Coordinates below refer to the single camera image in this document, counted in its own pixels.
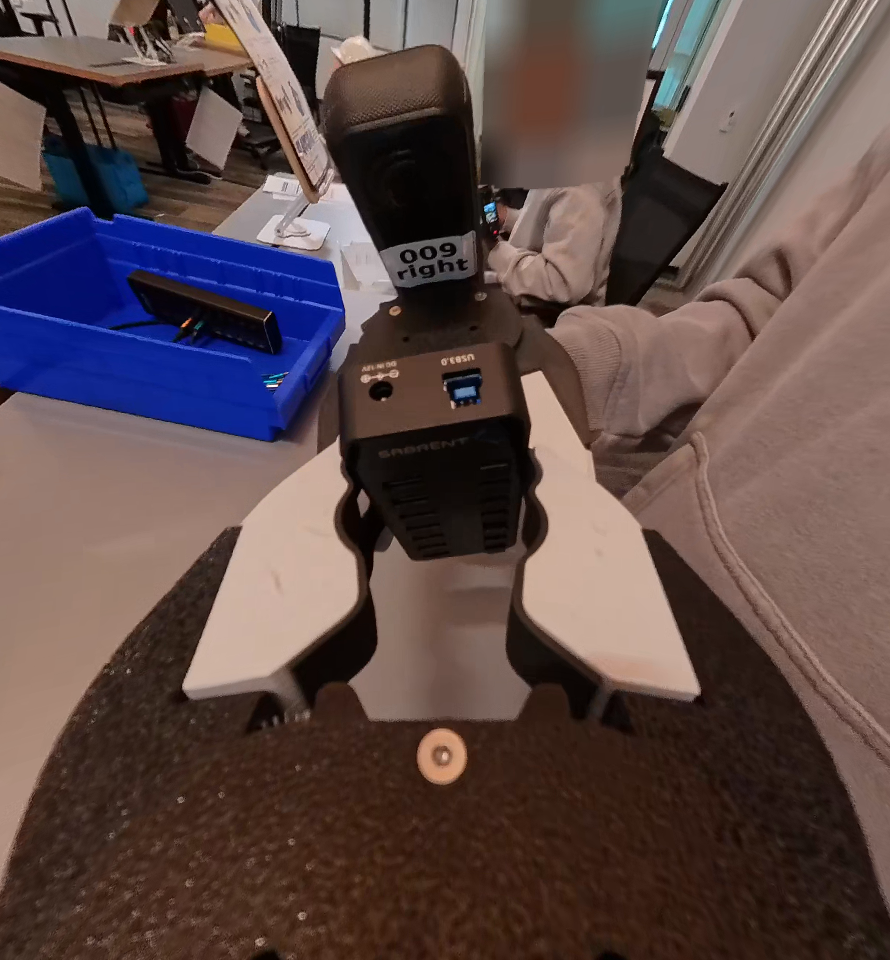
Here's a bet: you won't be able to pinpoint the blue plastic bin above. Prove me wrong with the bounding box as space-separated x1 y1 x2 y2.
0 206 347 444

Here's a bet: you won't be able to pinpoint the black office chair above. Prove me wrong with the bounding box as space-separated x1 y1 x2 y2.
606 112 731 309

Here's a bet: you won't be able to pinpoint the teal storage bag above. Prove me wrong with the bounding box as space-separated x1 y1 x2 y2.
40 135 150 215

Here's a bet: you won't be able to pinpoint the person's right forearm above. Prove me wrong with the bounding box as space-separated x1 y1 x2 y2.
551 276 791 451

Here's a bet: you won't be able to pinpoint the black bag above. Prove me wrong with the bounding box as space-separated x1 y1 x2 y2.
265 22 322 99

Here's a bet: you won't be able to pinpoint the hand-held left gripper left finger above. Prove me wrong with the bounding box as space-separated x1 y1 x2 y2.
181 446 380 704

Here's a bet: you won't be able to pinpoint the hanging white paper sheet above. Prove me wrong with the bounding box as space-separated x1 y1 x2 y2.
0 75 47 192
184 86 245 172

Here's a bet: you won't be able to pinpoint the black usb cable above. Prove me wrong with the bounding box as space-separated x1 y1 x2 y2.
106 316 214 346

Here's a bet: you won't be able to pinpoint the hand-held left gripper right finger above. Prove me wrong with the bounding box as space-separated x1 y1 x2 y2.
506 446 703 721

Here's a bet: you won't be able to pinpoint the silver door frame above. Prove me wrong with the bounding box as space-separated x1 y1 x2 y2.
673 0 890 294

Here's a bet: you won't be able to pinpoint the black usb hub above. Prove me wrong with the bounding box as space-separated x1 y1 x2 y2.
126 270 284 356
337 341 534 562

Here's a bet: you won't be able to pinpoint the white paper packets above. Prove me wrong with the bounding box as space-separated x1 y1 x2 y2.
340 241 400 294

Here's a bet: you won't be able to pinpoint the wooden top desk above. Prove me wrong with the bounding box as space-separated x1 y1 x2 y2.
0 33 255 219

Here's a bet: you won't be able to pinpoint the tablet on white stand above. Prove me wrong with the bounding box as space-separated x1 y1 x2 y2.
212 0 339 252

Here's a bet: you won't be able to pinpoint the person's grey sweatshirt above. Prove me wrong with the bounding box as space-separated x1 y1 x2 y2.
617 97 890 931

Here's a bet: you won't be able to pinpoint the printed instruction sheet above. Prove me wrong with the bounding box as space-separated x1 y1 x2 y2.
216 0 330 177

